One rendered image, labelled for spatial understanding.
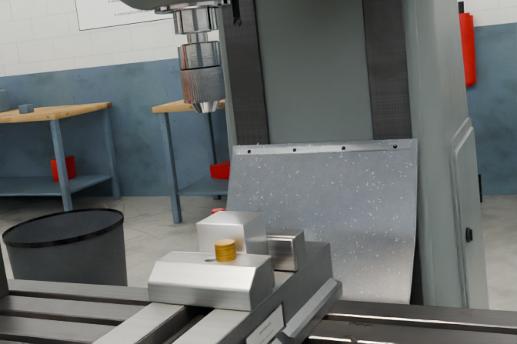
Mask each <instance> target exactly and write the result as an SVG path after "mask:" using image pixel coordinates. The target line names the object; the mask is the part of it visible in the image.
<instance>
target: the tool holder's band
mask: <svg viewBox="0 0 517 344"><path fill-rule="evenodd" d="M219 49H220V42H219V41H210V42H196V43H188V44H182V45H178V46H177V53H178V54H185V53H193V52H206V51H213V50H219Z"/></svg>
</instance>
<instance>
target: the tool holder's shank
mask: <svg viewBox="0 0 517 344"><path fill-rule="evenodd" d="M207 32H211V31H206V32H192V33H185V34H183V35H186V37H187V43H196V42H207V41H208V33H207Z"/></svg>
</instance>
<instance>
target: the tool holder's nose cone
mask: <svg viewBox="0 0 517 344"><path fill-rule="evenodd" d="M219 101H220V100H219ZM219 101H214V102H203V103H194V104H191V105H192V107H193V109H194V110H195V111H196V113H204V112H214V111H216V109H217V108H218V104H219Z"/></svg>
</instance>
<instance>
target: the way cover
mask: <svg viewBox="0 0 517 344"><path fill-rule="evenodd" d="M411 140H412V141H411ZM383 141H384V142H383ZM410 141H411V142H410ZM379 143H380V144H379ZM389 143H391V145H390V144H389ZM309 145H310V146H309ZM395 145H396V146H395ZM263 146H264V148H263ZM322 146H324V147H322ZM342 150H344V152H343V151H342ZM315 151H316V152H315ZM338 151H339V153H338ZM239 152H240V155H239ZM383 152H385V153H383ZM341 153H342V154H341ZM359 154H360V156H359ZM397 155H399V156H398V157H396V156H397ZM339 156H342V157H339ZM390 156H391V157H390ZM329 157H332V158H329ZM367 158H368V159H367ZM261 159H262V160H261ZM279 159H280V161H279ZM346 159H347V161H345V160H346ZM256 160H257V161H256ZM260 160H261V161H260ZM353 162H354V164H353ZM405 163H408V165H406V164H405ZM409 163H410V164H412V165H410V164H409ZM250 164H252V165H250ZM265 164H266V165H267V166H265ZM326 164H328V165H326ZM387 165H388V167H387ZM259 166H260V167H261V168H259ZM406 166H408V168H406ZM366 169H368V171H366ZM393 169H394V170H393ZM282 170H283V171H282ZM298 170H299V172H298ZM400 171H401V172H402V173H401V172H400ZM296 172H298V173H296ZM373 172H374V173H373ZM240 173H241V175H240ZM245 173H246V175H245ZM372 173H373V174H372ZM404 175H405V176H406V177H405V176H404ZM289 176H290V177H291V178H290V177H289ZM313 176H315V177H314V178H313ZM373 176H375V178H373ZM400 176H401V177H400ZM417 177H418V139H385V140H365V141H346V142H307V143H290V144H289V143H288V144H268V145H233V146H232V155H231V163H230V171H229V179H228V195H227V202H226V211H237V212H264V213H265V214H264V217H265V226H267V227H265V228H266V229H283V227H284V229H299V230H304V236H305V241H313V242H330V249H331V258H332V274H333V279H334V280H338V281H341V282H342V291H343V294H342V296H341V297H340V298H339V300H348V301H360V302H384V303H396V304H408V305H410V298H411V289H412V273H413V264H414V254H415V237H416V215H417ZM253 178H254V179H253ZM340 181H341V182H340ZM378 181H379V182H381V183H379V182H378ZM257 182H259V183H257ZM306 182H307V183H306ZM331 182H334V183H333V184H332V183H331ZM367 182H368V185H367ZM313 183H314V184H313ZM372 183H373V185H372ZM392 183H393V184H392ZM341 184H342V185H343V186H342V185H341ZM382 184H383V185H382ZM240 186H241V187H240ZM358 186H359V187H358ZM357 187H358V188H357ZM377 187H379V188H377ZM382 187H383V189H382ZM262 189H263V190H262ZM283 189H284V190H285V191H284V190H283ZM348 189H349V190H348ZM370 189H371V190H372V191H371V190H370ZM356 190H358V192H356ZM256 192H258V193H256ZM281 192H282V193H281ZM395 192H396V193H395ZM270 193H272V195H271V194H270ZM296 194H298V195H296ZM237 195H238V196H237ZM307 195H308V196H309V197H307ZM254 196H255V197H254ZM262 196H263V197H262ZM261 197H262V199H261ZM401 197H402V199H400V198H401ZM255 198H257V199H255ZM379 199H380V200H379ZM368 200H369V201H370V202H368ZM281 201H282V203H280V202H281ZM316 201H317V202H316ZM373 201H374V202H373ZM381 201H382V202H381ZM249 203H251V204H249ZM261 203H262V205H261ZM266 204H268V205H266ZM376 207H377V210H376ZM350 208H352V209H350ZM235 209H236V210H235ZM256 209H257V210H256ZM277 212H278V213H277ZM362 212H363V213H362ZM316 213H317V215H316ZM369 213H370V214H371V215H369ZM321 214H322V215H321ZM397 216H398V218H397ZM269 217H270V218H269ZM274 218H275V219H274ZM298 218H300V219H298ZM302 219H303V220H302ZM354 219H355V220H356V221H355V220H354ZM269 221H270V223H269ZM351 225H352V227H351ZM287 226H288V227H289V228H287ZM322 226H324V227H322ZM279 227H281V228H279ZM369 227H371V228H369ZM305 229H307V230H305ZM313 229H314V230H313ZM390 229H392V230H391V231H390ZM320 231H322V232H321V233H320ZM386 231H388V232H387V234H386ZM366 232H367V233H366ZM316 234H318V235H316ZM373 234H374V235H373ZM314 235H316V236H314ZM385 235H386V236H385ZM354 236H355V238H354ZM315 237H316V238H315ZM364 237H365V238H364ZM314 238H315V239H314ZM349 238H350V239H349ZM396 238H397V239H396ZM320 239H321V241H320ZM342 239H343V240H342ZM395 240H398V241H396V242H395ZM402 241H405V242H402ZM356 242H358V243H357V244H356ZM357 246H358V247H357ZM362 246H363V248H362ZM354 250H355V253H354ZM369 250H370V251H369ZM400 250H402V251H400ZM349 252H351V253H349ZM393 252H394V253H393ZM334 253H335V255H337V256H335V255H334ZM377 255H378V256H377ZM376 256H377V257H376ZM355 257H356V258H355ZM394 258H396V259H394ZM343 259H344V261H345V262H344V261H343ZM382 266H383V267H382ZM372 267H373V268H372ZM362 269H363V270H362ZM388 269H390V271H389V270H388ZM399 273H400V274H399ZM356 274H359V275H356ZM337 276H339V278H338V277H337ZM340 276H341V277H340ZM349 277H350V278H349ZM337 278H338V279H337ZM396 281H398V282H396ZM389 286H391V287H389ZM399 287H400V289H399ZM401 288H402V289H403V290H402V289H401ZM361 291H362V293H360V292H361ZM369 291H370V293H372V294H369ZM373 292H374V293H373ZM387 292H388V293H387ZM391 292H392V293H391ZM390 293H391V294H390ZM377 295H378V296H380V298H379V297H378V296H377ZM376 296H377V297H376ZM349 297H350V299H349Z"/></svg>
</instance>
